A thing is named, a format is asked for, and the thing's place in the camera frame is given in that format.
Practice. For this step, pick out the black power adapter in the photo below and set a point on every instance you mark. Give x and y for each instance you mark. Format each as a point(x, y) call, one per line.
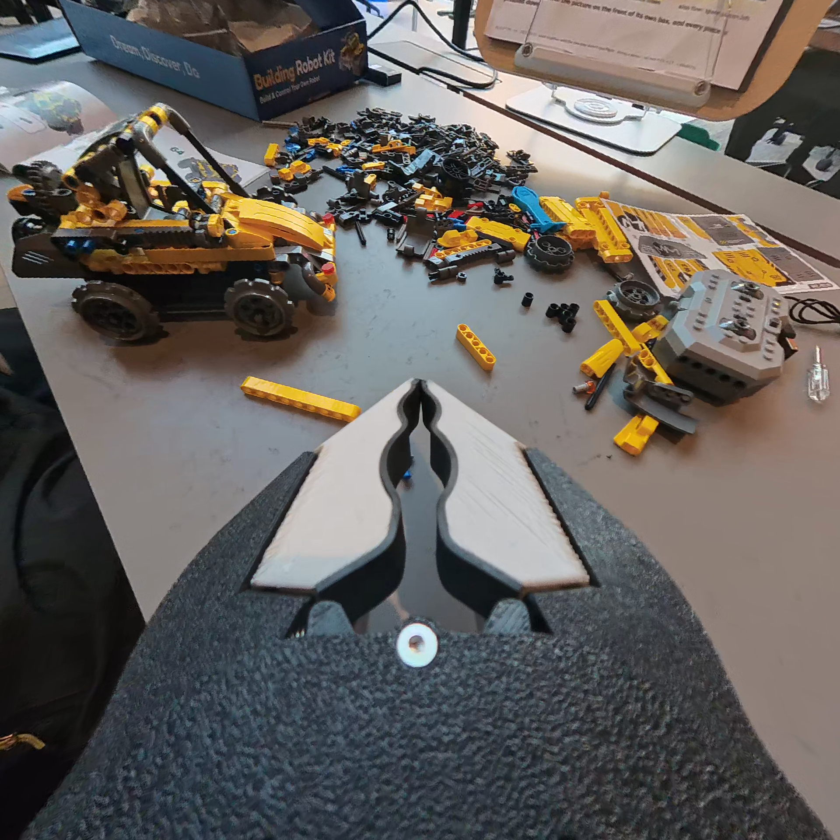
point(382, 75)

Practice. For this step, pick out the grey brick battery box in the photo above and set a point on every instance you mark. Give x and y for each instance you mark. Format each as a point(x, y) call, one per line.
point(715, 348)

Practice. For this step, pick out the long yellow brick beam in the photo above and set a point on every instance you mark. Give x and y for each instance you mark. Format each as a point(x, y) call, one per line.
point(298, 397)

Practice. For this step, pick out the clear plastic bags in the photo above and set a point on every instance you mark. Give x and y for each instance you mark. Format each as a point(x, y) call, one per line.
point(262, 26)

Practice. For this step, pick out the yellow angled brick beam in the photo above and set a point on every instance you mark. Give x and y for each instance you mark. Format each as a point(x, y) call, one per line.
point(617, 325)

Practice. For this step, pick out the grey desk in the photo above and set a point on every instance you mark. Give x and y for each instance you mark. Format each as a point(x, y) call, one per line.
point(722, 525)

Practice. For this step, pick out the black toy wheel hub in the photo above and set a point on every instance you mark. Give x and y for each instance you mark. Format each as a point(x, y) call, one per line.
point(548, 253)

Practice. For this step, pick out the open instruction booklet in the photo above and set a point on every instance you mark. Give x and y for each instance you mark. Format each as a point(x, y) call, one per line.
point(39, 111)

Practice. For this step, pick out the grey toy wheel hub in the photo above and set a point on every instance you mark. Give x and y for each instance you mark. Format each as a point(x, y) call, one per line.
point(633, 296)

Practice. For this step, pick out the yellow grey sticker sheet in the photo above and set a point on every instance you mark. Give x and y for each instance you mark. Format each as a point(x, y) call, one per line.
point(741, 243)

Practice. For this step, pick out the cluster of black connectors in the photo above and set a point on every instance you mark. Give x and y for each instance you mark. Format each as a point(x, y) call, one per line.
point(563, 313)

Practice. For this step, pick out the wooden document stand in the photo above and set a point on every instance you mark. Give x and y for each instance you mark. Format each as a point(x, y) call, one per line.
point(768, 85)

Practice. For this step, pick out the small blue connector pin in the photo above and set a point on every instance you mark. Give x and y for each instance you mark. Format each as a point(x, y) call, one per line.
point(408, 474)

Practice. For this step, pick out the dark grey curved panel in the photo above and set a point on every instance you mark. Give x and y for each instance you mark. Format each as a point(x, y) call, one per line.
point(663, 400)

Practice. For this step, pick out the bundle of yellow beams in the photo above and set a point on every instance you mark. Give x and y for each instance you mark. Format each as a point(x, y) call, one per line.
point(590, 223)

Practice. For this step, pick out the yellow brick toy car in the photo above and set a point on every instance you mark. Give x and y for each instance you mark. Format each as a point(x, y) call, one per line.
point(164, 229)

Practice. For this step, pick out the dark blue flat folder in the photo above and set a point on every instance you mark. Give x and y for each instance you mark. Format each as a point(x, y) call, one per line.
point(33, 43)

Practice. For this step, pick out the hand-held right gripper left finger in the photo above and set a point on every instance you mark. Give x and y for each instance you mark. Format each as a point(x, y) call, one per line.
point(328, 518)

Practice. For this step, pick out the thin black axle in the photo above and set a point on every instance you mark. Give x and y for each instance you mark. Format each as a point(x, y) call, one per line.
point(600, 388)

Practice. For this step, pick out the yellow brick panel piece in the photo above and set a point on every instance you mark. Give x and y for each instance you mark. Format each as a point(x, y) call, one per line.
point(635, 434)

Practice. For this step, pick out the pile of small brick parts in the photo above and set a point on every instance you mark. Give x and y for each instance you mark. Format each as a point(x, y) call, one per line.
point(407, 157)

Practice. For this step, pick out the short yellow brick beam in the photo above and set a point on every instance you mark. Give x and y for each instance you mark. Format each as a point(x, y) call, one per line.
point(476, 348)

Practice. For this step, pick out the person's dark clothing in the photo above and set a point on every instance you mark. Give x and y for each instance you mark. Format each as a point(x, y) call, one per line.
point(52, 558)

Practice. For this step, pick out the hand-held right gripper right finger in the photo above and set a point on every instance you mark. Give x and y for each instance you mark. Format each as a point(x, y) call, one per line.
point(512, 518)

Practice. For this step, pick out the blue cardboard kit box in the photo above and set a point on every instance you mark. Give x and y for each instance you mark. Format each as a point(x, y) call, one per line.
point(197, 72)

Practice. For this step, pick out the blue brick separator tool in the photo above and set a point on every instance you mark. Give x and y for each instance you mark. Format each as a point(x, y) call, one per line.
point(535, 207)

